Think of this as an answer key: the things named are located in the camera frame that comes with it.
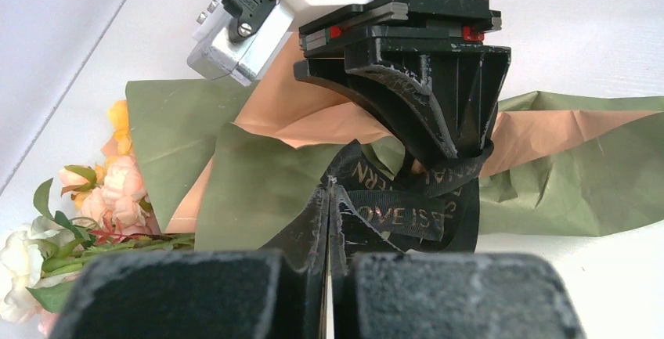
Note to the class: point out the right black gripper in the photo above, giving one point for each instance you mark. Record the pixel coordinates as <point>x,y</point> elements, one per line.
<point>438,112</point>

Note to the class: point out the yellow fake flower stem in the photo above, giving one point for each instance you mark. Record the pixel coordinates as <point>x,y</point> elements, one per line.
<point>118,134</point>

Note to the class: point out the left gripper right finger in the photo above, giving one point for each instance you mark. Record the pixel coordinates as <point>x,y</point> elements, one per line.
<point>379,292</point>

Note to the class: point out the white fake flower stem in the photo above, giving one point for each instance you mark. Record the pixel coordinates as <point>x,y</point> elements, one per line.
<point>41,260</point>

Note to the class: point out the pink fake flower stem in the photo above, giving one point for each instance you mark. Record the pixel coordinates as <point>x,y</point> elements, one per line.
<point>114,213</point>

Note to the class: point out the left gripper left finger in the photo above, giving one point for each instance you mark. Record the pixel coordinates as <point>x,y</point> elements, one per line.
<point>277,291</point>

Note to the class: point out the orange wrapping paper sheet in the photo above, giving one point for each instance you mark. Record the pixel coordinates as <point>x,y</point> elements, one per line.
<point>234,165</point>

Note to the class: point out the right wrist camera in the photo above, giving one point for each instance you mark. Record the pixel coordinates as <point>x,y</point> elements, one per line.
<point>237,38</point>

